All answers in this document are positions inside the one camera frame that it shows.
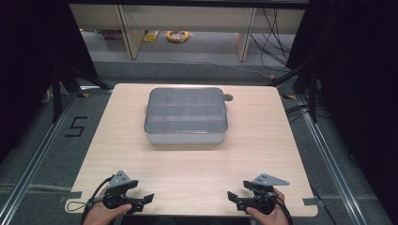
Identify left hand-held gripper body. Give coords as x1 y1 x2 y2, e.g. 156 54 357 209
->
102 170 148 216

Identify dark curtain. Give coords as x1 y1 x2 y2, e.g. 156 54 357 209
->
0 0 99 165
285 0 398 221

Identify yellow cable coil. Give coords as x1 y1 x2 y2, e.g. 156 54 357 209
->
165 29 191 44

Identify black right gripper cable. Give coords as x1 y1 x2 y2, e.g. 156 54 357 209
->
273 187 295 225

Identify aluminium floor rail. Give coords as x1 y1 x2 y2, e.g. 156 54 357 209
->
295 94 368 225
0 88 83 225

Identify person's right hand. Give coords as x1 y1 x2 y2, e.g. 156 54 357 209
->
245 187 291 225

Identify beige desk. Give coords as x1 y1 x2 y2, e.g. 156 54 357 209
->
69 3 307 63

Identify yellow packet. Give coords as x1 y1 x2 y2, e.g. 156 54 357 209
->
143 30 161 43

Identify bundle of black cables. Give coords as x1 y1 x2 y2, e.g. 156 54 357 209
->
249 7 298 69

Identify thin grey cord loop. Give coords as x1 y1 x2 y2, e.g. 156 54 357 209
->
67 200 92 213

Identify black floor cables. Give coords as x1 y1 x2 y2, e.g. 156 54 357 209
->
284 103 314 124

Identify grey compartment box clear lid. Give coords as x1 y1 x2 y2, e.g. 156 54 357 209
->
144 86 229 145

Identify person's left hand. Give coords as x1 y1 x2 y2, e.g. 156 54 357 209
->
82 187 133 225

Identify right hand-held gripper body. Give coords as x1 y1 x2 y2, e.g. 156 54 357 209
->
236 172 291 216

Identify black metal stand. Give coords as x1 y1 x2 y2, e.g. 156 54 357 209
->
267 61 319 124
51 63 113 124

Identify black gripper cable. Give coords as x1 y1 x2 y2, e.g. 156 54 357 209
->
80 175 115 225
273 187 295 225

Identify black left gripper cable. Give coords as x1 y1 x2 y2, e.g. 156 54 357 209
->
80 175 115 225

